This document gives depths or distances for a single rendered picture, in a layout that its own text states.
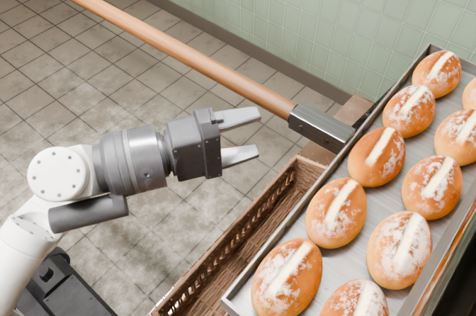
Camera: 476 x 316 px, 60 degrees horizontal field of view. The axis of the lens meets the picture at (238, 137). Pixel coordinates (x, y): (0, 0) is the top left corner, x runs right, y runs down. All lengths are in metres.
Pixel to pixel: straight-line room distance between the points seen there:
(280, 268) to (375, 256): 0.11
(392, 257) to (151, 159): 0.30
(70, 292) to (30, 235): 1.09
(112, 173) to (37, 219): 0.14
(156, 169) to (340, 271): 0.25
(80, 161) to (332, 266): 0.32
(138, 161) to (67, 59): 2.27
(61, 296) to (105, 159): 1.15
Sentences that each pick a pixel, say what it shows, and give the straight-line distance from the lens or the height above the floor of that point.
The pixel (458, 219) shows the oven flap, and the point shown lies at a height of 1.40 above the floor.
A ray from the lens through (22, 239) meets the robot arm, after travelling 0.57.
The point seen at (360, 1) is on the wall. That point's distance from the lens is 2.00.
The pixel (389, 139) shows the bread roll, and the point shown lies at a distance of 0.56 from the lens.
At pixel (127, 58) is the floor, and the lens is 2.67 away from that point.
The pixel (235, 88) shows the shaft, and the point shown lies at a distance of 0.64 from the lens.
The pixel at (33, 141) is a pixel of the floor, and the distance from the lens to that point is 2.36.
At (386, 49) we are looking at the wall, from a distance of 2.05.
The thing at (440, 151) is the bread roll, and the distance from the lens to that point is 0.62.
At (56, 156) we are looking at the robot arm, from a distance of 0.53.
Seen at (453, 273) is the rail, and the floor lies 1.43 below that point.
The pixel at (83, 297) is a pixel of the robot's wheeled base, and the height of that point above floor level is 0.19.
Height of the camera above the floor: 1.64
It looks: 50 degrees down
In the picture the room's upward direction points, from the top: straight up
